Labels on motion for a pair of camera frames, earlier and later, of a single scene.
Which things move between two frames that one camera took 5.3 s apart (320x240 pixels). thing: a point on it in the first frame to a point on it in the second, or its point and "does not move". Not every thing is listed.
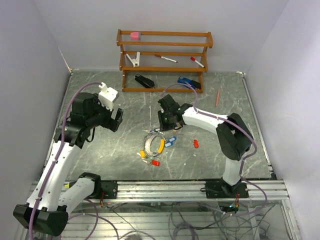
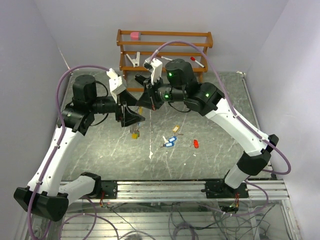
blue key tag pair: [170, 141] does not move
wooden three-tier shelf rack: [122, 68] does not move
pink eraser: [135, 36] does not move
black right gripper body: [166, 122] to [153, 90]
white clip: [135, 62] does not move
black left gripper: [110, 123] to [126, 99]
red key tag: [196, 143] does not move
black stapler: [147, 82] does not move
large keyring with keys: [145, 153] to [134, 127]
